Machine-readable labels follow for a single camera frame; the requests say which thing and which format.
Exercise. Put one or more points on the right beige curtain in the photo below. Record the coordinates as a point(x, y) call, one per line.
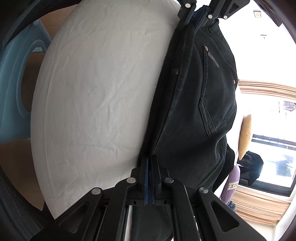
point(259, 208)

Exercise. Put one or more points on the purple pillow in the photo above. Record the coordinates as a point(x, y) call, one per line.
point(230, 185)

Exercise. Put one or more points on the black denim pants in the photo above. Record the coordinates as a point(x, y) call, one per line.
point(194, 107)

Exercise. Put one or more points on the black garment on rack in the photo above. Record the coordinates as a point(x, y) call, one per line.
point(250, 167)

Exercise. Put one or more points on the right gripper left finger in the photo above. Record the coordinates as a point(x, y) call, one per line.
point(103, 214)

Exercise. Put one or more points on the white wall socket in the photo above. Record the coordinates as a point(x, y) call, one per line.
point(257, 13)

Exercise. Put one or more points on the light blue plastic stool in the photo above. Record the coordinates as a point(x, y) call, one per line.
point(15, 119)

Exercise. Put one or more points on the beige curtain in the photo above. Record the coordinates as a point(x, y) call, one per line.
point(259, 208)
point(269, 89)

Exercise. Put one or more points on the beige folded duvet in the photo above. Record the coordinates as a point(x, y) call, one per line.
point(231, 205)

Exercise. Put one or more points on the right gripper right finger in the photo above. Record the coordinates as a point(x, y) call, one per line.
point(198, 216)

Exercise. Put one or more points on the white bed mattress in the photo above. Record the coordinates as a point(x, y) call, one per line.
point(94, 93)

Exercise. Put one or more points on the black sliding door frame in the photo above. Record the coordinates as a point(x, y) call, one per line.
point(278, 172)

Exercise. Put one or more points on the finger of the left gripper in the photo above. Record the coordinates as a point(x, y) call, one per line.
point(217, 9)
point(187, 8)

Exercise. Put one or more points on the left beige curtain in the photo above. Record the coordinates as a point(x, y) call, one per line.
point(269, 89)

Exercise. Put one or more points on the yellow pillow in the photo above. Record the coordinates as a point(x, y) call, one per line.
point(245, 136)

